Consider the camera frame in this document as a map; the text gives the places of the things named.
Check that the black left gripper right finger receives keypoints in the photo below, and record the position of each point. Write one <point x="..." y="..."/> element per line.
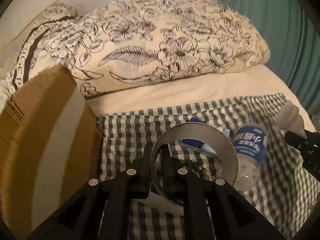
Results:
<point x="212" y="209"/>

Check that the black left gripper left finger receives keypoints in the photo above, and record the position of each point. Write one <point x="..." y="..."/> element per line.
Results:
<point x="100" y="210"/>

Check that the white tape roll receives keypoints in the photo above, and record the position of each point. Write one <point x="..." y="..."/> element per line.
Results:
<point x="225" y="164"/>

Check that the green checkered cloth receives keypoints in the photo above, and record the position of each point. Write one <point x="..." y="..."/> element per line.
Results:
<point x="275" y="182"/>

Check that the clear water bottle blue label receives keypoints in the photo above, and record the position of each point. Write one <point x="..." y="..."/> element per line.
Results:
<point x="250" y="143"/>

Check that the blue white toothpaste tube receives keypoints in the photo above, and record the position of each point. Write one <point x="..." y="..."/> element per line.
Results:
<point x="201" y="147"/>

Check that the cream bed sheet mattress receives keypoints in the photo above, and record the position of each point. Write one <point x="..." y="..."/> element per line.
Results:
<point x="257" y="80"/>

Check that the brown cardboard box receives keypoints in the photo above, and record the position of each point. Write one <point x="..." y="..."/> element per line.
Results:
<point x="50" y="143"/>

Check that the teal curtain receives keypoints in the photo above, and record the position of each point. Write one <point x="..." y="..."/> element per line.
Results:
<point x="293" y="42"/>

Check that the light green towel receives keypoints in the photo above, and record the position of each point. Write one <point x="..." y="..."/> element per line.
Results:
<point x="4" y="95"/>

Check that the floral rolled duvet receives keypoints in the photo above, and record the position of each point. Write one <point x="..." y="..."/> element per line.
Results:
<point x="129" y="43"/>

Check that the floral pillow with dark band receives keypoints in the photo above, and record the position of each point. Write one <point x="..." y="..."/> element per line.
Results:
<point x="19" y="56"/>

